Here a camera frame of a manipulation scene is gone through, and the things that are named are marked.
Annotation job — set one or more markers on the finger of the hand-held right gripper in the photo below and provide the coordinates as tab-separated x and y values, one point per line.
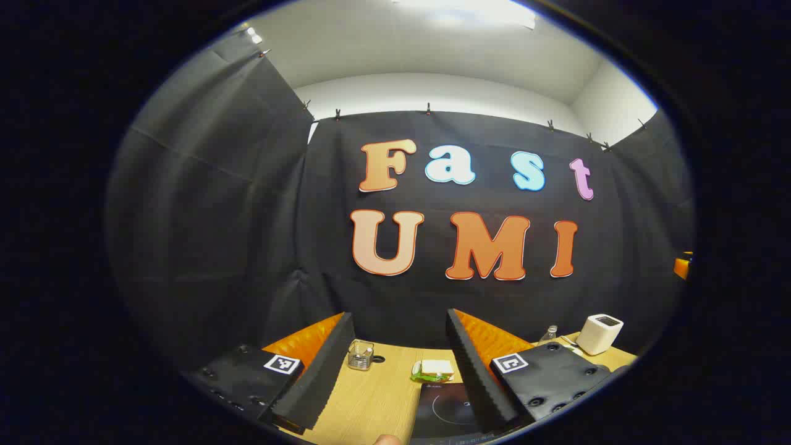
682	267

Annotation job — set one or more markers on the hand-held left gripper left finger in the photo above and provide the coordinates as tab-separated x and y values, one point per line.
321	377

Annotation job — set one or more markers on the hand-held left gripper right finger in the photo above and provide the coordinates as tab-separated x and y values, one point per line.
479	383

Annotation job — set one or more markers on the black induction cooktop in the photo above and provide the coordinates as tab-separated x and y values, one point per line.
442	411

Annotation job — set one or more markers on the sandwich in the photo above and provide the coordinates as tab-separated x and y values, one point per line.
437	367

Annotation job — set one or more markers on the clear plastic water bottle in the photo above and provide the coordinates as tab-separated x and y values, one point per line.
548	335

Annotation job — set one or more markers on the white toaster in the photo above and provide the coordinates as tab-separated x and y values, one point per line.
598	335

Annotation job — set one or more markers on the black backdrop cloth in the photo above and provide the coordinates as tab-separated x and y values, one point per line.
321	247

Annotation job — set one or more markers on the row of backdrop clips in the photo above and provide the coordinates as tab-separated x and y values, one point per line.
427	110

